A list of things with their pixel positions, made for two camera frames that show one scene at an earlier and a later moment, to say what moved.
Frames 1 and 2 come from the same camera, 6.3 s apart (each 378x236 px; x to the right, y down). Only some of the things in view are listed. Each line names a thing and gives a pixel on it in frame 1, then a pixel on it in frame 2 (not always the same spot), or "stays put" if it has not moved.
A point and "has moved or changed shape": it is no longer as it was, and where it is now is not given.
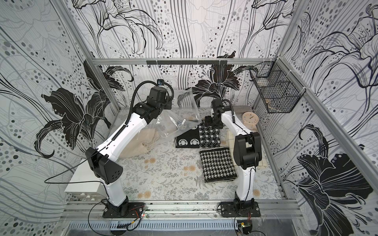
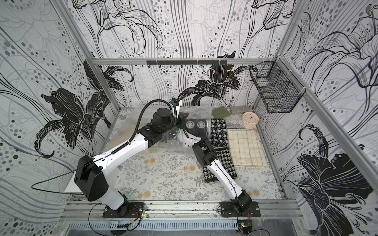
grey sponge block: [238, 110] stays put
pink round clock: [250, 120] stays put
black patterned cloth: [202, 136] has moved or changed shape
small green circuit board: [244, 224] stays put
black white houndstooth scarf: [217, 164] stays put
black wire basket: [279, 90] stays put
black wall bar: [186, 62] stays put
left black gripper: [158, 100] -> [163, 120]
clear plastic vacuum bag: [184, 113] has moved or changed shape
